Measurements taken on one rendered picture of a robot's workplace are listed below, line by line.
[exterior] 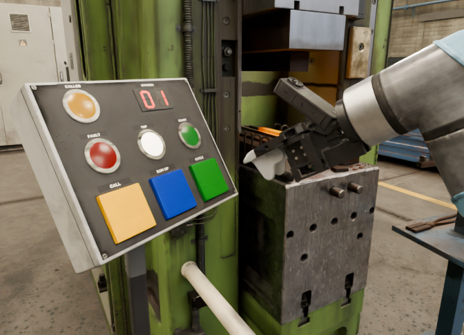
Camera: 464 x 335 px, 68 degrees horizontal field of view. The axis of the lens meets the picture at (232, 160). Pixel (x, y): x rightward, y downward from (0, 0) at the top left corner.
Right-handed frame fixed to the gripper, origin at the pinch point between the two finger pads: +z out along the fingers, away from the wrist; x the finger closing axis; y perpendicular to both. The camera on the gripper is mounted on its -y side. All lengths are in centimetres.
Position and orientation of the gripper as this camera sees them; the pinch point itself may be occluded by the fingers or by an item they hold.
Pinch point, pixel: (248, 156)
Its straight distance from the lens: 62.6
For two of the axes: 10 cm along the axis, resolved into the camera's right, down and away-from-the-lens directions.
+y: 4.1, 9.1, -0.5
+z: -7.1, 3.6, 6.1
